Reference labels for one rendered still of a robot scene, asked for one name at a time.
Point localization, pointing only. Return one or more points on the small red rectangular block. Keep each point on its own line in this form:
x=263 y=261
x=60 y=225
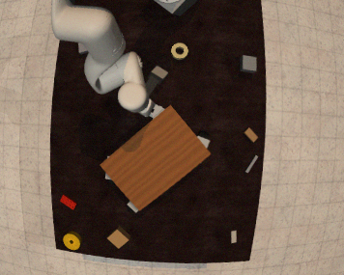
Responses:
x=68 y=201

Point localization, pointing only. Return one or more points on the tan roll of masking tape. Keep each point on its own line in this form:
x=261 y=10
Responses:
x=179 y=56

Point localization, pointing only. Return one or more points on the grey metal bar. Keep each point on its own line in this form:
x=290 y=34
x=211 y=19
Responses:
x=251 y=163

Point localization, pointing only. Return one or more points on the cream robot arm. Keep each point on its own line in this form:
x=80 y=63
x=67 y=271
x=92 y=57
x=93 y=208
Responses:
x=97 y=29

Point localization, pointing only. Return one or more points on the yellow short cylinder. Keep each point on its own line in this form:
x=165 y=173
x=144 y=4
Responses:
x=72 y=240

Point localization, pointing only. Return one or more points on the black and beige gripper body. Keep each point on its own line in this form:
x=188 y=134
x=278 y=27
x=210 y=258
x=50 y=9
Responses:
x=148 y=109

